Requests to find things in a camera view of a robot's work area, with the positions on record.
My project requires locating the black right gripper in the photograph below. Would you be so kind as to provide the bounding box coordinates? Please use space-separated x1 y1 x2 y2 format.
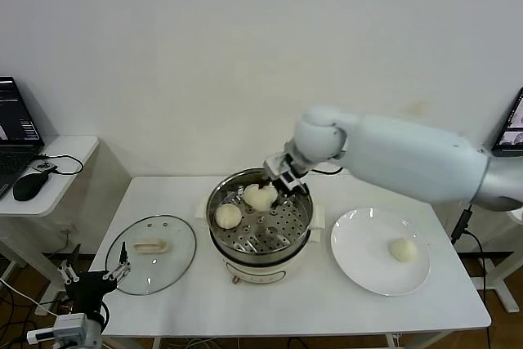
261 148 307 205

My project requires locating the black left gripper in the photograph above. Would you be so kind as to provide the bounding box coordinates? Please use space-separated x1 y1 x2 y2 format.
56 241 132 313

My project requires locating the white steamed baozi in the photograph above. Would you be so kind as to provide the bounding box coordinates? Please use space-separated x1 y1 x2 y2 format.
252 186 279 213
243 184 262 207
387 238 418 263
214 204 243 230

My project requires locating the glass lid with cream handle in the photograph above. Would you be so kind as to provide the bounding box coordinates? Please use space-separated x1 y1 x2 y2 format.
105 214 198 297

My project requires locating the steel perforated steamer basket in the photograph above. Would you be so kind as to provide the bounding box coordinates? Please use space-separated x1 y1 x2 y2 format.
205 168 315 255

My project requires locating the white electric cooker pot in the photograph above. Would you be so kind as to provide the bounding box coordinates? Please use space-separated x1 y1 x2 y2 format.
195 197 327 285

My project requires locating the white round plate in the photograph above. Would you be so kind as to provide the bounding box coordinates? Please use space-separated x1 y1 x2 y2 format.
329 208 431 296

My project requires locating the black computer mouse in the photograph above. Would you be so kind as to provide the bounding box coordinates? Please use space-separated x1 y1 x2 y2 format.
12 172 47 202

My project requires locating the white side desk with mouse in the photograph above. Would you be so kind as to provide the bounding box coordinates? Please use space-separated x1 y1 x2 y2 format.
0 135 101 317

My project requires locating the black laptop with dark screen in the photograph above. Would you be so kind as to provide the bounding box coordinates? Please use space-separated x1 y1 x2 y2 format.
0 76 46 199

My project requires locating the black laptop with pale screen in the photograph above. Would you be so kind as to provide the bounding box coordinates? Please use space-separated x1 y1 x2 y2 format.
492 87 523 158

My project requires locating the white side desk with label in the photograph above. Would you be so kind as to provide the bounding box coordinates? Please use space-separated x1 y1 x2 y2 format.
488 205 523 313

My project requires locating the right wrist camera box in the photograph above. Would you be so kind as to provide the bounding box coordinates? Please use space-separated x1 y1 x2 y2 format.
262 154 311 195

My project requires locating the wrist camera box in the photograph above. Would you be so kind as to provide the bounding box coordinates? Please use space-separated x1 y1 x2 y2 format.
26 312 90 346
262 154 311 195

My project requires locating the white wall outlet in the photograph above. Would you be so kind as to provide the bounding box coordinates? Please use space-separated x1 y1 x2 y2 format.
54 221 78 239

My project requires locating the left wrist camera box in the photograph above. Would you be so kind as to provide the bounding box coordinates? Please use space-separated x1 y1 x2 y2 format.
26 312 90 346

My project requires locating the white floor cable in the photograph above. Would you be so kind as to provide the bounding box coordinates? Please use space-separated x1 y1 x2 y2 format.
0 278 66 321

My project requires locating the thin black looped cable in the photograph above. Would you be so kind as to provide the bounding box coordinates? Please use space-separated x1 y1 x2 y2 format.
36 154 85 177

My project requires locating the black cable with adapter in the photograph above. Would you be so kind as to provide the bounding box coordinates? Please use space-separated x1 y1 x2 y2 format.
449 201 489 297

